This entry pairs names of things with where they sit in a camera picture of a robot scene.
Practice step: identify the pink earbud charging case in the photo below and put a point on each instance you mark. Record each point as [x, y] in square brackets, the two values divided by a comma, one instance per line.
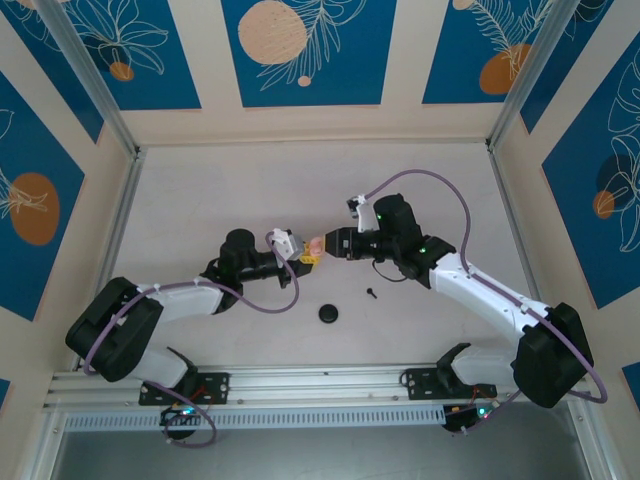
[315, 245]

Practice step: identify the black earbud charging case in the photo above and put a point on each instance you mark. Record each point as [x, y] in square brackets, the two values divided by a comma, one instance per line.
[329, 313]

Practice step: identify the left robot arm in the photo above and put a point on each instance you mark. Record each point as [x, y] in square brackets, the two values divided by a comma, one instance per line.
[115, 330]

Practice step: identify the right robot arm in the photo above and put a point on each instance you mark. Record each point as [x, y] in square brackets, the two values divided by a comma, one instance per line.
[480, 290]

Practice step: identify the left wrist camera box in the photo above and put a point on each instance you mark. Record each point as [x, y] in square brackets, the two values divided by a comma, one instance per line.
[286, 242]

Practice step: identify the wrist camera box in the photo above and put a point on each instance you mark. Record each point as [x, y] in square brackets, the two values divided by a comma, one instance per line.
[365, 217]
[286, 242]

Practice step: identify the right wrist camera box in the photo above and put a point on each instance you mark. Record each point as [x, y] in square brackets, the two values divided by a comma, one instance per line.
[365, 217]

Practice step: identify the aluminium side rail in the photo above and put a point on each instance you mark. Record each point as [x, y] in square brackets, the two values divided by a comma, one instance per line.
[510, 200]
[122, 210]

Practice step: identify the aluminium mounting rail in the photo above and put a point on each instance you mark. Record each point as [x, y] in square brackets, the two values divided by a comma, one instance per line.
[320, 385]

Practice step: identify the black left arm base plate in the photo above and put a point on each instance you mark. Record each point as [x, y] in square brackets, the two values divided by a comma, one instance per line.
[217, 387]

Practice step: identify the blue floral wall panel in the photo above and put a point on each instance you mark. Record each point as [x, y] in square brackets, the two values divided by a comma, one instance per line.
[575, 60]
[450, 50]
[590, 225]
[350, 75]
[150, 75]
[30, 150]
[50, 75]

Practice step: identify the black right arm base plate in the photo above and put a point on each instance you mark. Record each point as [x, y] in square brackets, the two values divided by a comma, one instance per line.
[417, 382]

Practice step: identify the aluminium frame post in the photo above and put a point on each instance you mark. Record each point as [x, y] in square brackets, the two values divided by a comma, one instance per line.
[530, 65]
[85, 75]

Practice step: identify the aluminium frame leg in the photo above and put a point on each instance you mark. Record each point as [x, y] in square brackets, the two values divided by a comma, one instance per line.
[592, 445]
[42, 450]

